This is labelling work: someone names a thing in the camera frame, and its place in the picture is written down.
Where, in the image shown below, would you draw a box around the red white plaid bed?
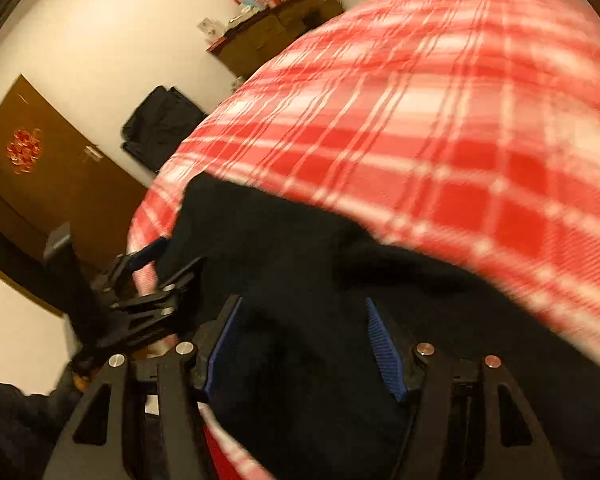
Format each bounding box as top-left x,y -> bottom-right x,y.
127,0 -> 600,480

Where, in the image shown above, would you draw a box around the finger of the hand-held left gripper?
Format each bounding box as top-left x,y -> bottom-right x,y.
124,236 -> 170,275
111,256 -> 204,322

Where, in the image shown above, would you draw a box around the red door ornament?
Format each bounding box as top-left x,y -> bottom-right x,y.
6,127 -> 44,176

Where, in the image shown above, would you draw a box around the black pants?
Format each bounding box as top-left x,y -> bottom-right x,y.
157,172 -> 600,480

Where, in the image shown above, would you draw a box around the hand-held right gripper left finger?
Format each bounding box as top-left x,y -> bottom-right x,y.
42,295 -> 243,480

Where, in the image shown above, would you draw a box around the person's left forearm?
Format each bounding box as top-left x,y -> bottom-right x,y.
0,370 -> 84,480

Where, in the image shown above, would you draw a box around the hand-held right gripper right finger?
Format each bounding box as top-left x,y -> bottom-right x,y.
365,297 -> 563,480

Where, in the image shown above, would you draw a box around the black chair with clothes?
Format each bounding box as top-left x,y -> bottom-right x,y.
121,86 -> 209,174

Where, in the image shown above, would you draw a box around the brown wooden desk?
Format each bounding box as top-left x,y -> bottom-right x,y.
206,0 -> 345,79

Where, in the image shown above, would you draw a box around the brown wooden door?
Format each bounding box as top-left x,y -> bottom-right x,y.
0,75 -> 149,317

